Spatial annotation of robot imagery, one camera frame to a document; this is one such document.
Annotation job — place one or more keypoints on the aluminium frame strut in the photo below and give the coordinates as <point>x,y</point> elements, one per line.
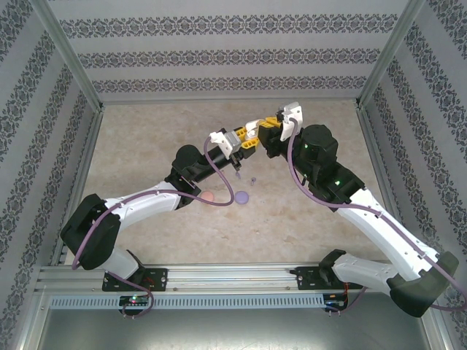
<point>441,331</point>
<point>29,321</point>

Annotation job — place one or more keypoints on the small circuit board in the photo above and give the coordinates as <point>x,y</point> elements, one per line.
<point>335,302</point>
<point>133,300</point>

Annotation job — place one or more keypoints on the pink earbud charging case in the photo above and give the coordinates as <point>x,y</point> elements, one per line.
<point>208,197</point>

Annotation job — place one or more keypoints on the aluminium frame post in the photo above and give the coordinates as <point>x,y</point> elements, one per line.
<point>70,54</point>
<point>388,54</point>

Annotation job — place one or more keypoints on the white wall base strip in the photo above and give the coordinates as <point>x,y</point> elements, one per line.
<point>219,103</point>

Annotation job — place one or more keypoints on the aluminium frame side rail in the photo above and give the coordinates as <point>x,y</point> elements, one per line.
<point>378,164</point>
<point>88,146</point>

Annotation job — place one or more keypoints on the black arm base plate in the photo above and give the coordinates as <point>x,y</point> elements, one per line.
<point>304,279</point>
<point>158,279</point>

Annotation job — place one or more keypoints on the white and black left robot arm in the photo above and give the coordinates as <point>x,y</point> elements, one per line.
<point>146,200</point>

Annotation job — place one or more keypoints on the purple earbud charging case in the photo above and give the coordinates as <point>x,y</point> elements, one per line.
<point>242,197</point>

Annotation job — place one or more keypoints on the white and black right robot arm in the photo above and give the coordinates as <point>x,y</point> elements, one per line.
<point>383,226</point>

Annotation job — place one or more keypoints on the steel sheet panel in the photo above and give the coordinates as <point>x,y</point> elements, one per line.
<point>233,331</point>

